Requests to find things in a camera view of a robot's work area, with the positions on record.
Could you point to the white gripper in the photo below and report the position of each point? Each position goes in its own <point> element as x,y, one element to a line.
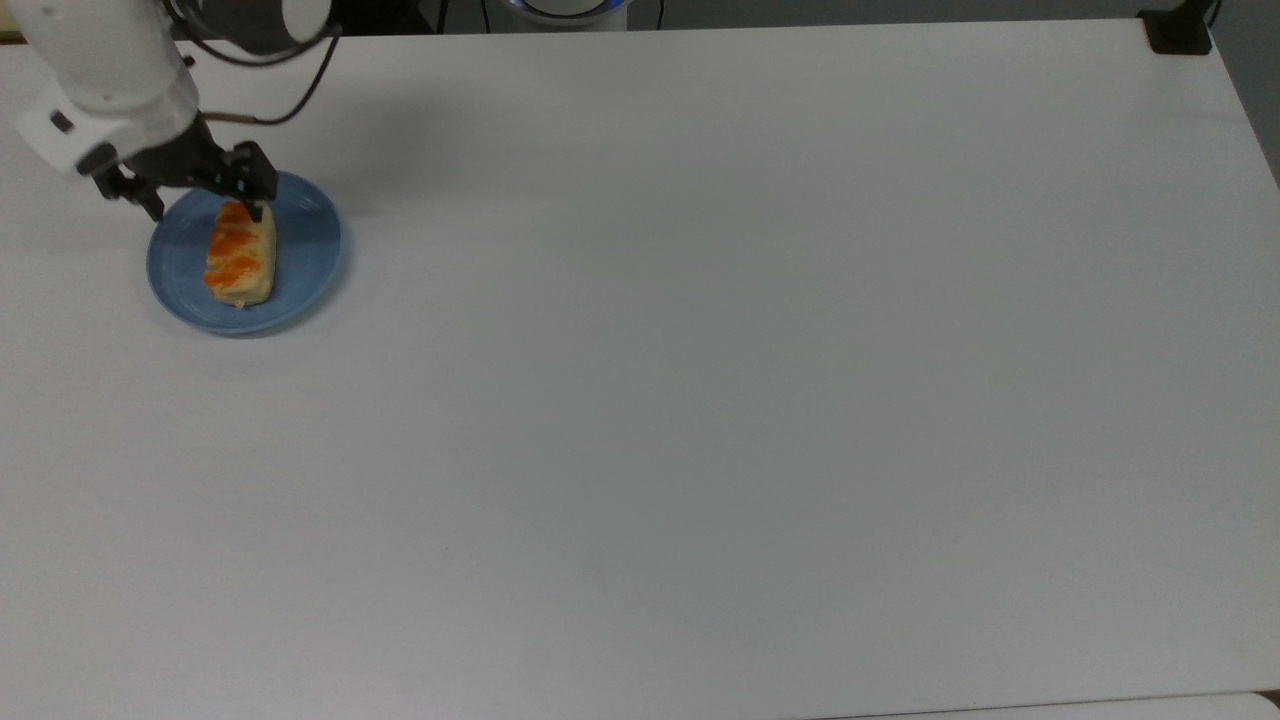
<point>110,125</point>

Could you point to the orange glazed bread loaf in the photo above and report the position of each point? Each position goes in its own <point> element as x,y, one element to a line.
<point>240,258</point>

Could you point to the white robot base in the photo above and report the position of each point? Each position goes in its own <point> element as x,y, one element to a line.
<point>563,12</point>

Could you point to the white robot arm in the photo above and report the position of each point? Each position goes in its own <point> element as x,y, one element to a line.
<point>95,45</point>

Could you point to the blue plastic plate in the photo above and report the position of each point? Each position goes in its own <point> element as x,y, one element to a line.
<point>305,250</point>

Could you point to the black table clamp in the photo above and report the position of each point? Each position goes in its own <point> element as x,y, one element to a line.
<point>1178,32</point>

